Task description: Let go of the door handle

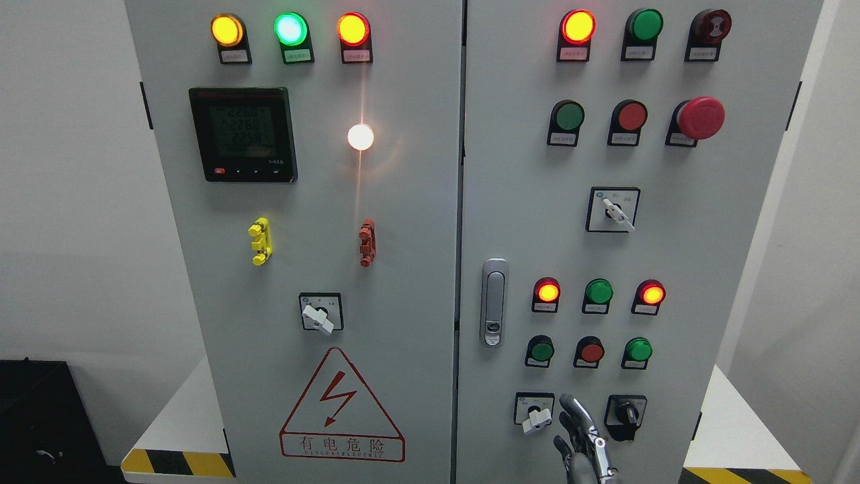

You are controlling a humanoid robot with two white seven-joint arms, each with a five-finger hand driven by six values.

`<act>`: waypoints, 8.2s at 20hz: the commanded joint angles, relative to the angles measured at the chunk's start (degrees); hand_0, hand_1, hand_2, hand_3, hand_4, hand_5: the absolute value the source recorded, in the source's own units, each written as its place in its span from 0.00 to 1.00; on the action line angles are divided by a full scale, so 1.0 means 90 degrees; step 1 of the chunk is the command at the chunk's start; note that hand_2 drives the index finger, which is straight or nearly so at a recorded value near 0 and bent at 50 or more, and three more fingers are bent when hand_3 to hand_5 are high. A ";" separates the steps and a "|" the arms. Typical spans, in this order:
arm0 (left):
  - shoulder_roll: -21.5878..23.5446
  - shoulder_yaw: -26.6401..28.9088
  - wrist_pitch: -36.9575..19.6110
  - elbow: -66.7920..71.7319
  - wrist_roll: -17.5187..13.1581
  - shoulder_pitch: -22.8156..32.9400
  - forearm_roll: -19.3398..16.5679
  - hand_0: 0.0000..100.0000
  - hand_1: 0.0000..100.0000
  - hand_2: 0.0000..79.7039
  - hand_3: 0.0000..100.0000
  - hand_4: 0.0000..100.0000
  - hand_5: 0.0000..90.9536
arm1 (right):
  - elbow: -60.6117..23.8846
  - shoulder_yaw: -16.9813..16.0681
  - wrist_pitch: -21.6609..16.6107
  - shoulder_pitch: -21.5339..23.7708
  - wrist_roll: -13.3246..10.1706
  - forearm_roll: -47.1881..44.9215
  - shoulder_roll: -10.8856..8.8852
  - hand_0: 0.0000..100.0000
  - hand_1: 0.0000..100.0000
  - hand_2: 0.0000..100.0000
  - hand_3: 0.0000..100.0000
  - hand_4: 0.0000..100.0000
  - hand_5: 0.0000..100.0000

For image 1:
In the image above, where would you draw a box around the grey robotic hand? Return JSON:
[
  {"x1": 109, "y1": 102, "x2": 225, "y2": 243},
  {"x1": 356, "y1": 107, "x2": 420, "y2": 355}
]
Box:
[{"x1": 554, "y1": 393, "x2": 623, "y2": 483}]

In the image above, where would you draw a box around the silver cabinet door handle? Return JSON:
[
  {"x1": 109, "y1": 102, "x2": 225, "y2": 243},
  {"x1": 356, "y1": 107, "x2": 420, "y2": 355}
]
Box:
[{"x1": 480, "y1": 258, "x2": 509, "y2": 348}]

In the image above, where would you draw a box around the grey cabinet right door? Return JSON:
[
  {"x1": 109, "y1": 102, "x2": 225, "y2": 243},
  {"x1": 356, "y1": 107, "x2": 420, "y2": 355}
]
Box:
[{"x1": 456, "y1": 1, "x2": 823, "y2": 483}]

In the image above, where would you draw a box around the grey cabinet door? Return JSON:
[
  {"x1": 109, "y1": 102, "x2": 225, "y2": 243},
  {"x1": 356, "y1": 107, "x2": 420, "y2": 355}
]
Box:
[
  {"x1": 126, "y1": 1, "x2": 464, "y2": 483},
  {"x1": 456, "y1": 1, "x2": 823, "y2": 483}
]

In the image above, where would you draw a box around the grey cabinet left door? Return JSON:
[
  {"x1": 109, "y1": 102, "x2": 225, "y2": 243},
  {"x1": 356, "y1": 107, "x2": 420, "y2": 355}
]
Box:
[{"x1": 126, "y1": 1, "x2": 464, "y2": 483}]

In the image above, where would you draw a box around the red push button lower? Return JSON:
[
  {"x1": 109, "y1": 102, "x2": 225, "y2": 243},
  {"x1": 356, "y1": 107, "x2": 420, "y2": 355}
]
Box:
[{"x1": 572, "y1": 335, "x2": 605, "y2": 370}]

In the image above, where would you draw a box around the red push button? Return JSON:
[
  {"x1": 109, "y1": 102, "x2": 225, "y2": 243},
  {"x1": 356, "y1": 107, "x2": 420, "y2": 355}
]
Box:
[
  {"x1": 572, "y1": 335, "x2": 605, "y2": 370},
  {"x1": 606, "y1": 99, "x2": 648, "y2": 147}
]

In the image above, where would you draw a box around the green push button lower left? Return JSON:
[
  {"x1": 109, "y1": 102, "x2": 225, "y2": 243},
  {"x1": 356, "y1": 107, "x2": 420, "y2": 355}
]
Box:
[{"x1": 524, "y1": 335, "x2": 555, "y2": 368}]

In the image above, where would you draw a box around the green push button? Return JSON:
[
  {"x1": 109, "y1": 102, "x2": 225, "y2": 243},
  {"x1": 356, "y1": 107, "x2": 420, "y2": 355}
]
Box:
[
  {"x1": 621, "y1": 337, "x2": 654, "y2": 370},
  {"x1": 524, "y1": 335, "x2": 555, "y2": 368},
  {"x1": 546, "y1": 100, "x2": 585, "y2": 147}
]

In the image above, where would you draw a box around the green push button lower right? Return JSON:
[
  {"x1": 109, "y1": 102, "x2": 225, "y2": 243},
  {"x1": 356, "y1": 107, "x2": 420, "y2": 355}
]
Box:
[{"x1": 621, "y1": 337, "x2": 654, "y2": 370}]

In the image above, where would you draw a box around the white platform with hazard stripes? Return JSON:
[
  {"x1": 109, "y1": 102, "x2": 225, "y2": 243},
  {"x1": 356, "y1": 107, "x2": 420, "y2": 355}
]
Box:
[{"x1": 121, "y1": 360, "x2": 811, "y2": 483}]

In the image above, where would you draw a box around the green indicator middle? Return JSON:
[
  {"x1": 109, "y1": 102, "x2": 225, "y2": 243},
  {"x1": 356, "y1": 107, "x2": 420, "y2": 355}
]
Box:
[{"x1": 583, "y1": 278, "x2": 614, "y2": 315}]

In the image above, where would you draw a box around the red lit indicator middle left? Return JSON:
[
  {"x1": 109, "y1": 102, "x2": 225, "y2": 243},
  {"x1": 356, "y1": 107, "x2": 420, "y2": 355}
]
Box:
[{"x1": 531, "y1": 278, "x2": 561, "y2": 313}]

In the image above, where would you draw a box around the red lit indicator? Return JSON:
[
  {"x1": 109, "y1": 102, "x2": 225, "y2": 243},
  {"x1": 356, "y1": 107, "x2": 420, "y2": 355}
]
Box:
[
  {"x1": 556, "y1": 9, "x2": 597, "y2": 63},
  {"x1": 632, "y1": 279, "x2": 666, "y2": 316},
  {"x1": 531, "y1": 278, "x2": 561, "y2": 313}
]

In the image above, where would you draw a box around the red lit indicator middle right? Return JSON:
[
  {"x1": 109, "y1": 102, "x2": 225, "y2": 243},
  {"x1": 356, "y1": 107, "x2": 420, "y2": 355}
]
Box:
[{"x1": 632, "y1": 279, "x2": 666, "y2": 316}]

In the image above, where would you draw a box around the red electric hazard warning sign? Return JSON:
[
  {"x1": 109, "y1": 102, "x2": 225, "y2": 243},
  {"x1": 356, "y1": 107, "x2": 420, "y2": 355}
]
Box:
[{"x1": 279, "y1": 347, "x2": 406, "y2": 462}]

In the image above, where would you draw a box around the red terminal connector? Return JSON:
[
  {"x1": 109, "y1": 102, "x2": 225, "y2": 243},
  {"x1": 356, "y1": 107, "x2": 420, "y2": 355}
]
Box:
[{"x1": 357, "y1": 218, "x2": 377, "y2": 268}]

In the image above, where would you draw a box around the green push button upper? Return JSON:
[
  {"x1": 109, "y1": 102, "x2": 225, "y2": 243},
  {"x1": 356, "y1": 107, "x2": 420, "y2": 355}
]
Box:
[{"x1": 546, "y1": 100, "x2": 585, "y2": 147}]

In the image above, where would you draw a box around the red push button upper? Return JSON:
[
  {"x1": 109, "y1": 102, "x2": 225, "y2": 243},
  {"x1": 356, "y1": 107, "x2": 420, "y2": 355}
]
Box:
[{"x1": 606, "y1": 99, "x2": 648, "y2": 147}]

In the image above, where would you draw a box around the red emergency stop mushroom button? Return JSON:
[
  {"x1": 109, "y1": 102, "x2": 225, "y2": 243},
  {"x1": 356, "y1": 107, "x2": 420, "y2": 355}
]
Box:
[{"x1": 664, "y1": 96, "x2": 726, "y2": 148}]

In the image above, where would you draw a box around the white lit indicator light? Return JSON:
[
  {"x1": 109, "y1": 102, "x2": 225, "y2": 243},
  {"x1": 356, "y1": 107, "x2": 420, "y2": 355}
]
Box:
[{"x1": 347, "y1": 123, "x2": 375, "y2": 151}]

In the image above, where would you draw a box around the yellow terminal connector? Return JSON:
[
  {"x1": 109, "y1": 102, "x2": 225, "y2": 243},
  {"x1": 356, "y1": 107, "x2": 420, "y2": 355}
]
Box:
[{"x1": 247, "y1": 217, "x2": 273, "y2": 266}]

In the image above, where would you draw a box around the red lit indicator top right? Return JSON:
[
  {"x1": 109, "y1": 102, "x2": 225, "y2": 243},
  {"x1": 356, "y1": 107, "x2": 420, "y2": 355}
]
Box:
[{"x1": 556, "y1": 9, "x2": 597, "y2": 63}]

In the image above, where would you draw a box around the green indicator top right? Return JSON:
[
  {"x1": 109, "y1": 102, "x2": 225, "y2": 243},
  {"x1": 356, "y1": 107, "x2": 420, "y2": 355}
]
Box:
[{"x1": 621, "y1": 8, "x2": 664, "y2": 61}]

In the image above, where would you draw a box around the dark red buzzer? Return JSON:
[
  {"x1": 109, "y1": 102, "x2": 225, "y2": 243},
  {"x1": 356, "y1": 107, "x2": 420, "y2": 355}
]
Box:
[{"x1": 685, "y1": 9, "x2": 733, "y2": 63}]

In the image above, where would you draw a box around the black digital power meter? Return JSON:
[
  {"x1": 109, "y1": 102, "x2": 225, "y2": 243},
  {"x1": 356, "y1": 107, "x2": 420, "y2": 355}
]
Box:
[{"x1": 188, "y1": 87, "x2": 298, "y2": 183}]

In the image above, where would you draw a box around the orange red indicator light left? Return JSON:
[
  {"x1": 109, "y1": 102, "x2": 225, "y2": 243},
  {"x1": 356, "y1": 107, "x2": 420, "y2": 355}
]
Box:
[{"x1": 336, "y1": 11, "x2": 374, "y2": 64}]

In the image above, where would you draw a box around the green lit indicator light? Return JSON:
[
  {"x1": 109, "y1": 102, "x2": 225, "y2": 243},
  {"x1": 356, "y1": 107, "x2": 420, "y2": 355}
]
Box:
[{"x1": 273, "y1": 11, "x2": 314, "y2": 65}]

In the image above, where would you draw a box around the black box bottom left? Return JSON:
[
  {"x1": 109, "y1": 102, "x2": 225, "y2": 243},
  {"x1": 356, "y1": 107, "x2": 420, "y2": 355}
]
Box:
[{"x1": 1, "y1": 358, "x2": 105, "y2": 483}]

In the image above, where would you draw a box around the yellow indicator light top left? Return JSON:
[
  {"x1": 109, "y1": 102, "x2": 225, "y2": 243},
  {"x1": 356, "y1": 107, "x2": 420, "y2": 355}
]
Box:
[{"x1": 211, "y1": 13, "x2": 252, "y2": 65}]

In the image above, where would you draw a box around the black knob selector switch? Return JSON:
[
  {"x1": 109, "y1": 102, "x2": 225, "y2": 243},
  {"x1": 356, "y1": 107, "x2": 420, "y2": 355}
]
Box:
[{"x1": 604, "y1": 395, "x2": 648, "y2": 442}]

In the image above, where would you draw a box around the white rotary switch lower right door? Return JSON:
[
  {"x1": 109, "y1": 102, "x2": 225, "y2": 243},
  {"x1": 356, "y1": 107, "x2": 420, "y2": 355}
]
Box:
[{"x1": 513, "y1": 392, "x2": 556, "y2": 436}]

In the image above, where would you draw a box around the white rotary switch door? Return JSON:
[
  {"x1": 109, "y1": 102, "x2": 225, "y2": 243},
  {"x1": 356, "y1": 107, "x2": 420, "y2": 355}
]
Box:
[
  {"x1": 513, "y1": 392, "x2": 556, "y2": 436},
  {"x1": 298, "y1": 293, "x2": 344, "y2": 335}
]

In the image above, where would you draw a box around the white lever selector switch upper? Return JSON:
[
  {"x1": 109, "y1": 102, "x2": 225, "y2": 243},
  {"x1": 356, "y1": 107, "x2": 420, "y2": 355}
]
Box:
[{"x1": 585, "y1": 187, "x2": 641, "y2": 233}]

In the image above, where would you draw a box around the white rotary switch left door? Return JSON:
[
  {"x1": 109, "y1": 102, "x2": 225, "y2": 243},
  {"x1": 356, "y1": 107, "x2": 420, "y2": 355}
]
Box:
[{"x1": 298, "y1": 293, "x2": 344, "y2": 335}]

